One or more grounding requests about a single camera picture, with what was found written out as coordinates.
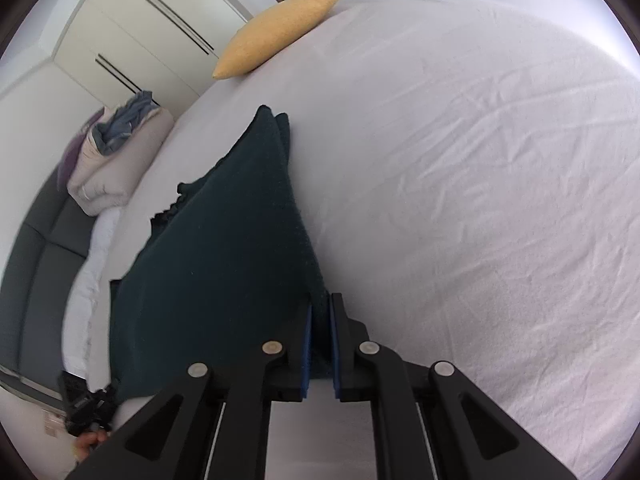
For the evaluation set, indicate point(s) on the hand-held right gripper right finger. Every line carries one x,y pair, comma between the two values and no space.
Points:
334,347

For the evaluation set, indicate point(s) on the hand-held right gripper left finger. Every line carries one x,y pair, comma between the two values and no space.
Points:
306,347

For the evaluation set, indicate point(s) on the dark green sweater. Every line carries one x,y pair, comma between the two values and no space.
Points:
225,270

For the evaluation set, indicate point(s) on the person's left hand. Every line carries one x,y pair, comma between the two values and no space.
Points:
90,444

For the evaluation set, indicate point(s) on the white pillow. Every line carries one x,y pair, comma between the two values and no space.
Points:
82,290

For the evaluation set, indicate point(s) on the grey padded headboard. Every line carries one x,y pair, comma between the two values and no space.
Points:
35,280

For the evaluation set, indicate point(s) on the bed with white sheet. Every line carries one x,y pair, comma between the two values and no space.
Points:
475,185

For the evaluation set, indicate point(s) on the folded beige duvet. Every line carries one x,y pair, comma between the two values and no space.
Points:
117,165

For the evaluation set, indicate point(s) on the purple pillow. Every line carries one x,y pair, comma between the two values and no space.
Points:
72,152

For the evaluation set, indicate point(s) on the grey-blue folded blanket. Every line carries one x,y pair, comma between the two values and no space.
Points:
122,122

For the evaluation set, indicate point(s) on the yellow pillow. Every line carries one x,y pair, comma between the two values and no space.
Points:
275,35

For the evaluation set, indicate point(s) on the cream wardrobe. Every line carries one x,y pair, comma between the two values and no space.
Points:
135,35

